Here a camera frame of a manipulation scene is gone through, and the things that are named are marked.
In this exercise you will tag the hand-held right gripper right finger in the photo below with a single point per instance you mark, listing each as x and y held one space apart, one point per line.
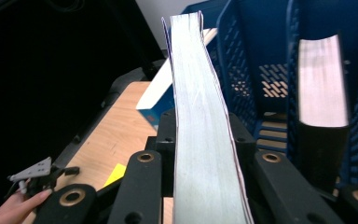
240 137

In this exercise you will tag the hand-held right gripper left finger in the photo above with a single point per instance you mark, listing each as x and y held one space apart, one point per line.
166 133

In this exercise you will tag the dark blue illustrated book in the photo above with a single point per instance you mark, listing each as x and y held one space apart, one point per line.
205 124

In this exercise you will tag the yellow book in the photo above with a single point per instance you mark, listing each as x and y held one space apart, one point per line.
115 174

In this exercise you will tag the bright blue book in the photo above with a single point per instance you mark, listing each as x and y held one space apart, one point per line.
155 90

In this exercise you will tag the black book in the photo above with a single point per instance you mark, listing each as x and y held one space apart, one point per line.
321 93

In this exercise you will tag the blue plastic file rack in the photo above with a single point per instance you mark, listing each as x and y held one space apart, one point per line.
261 40

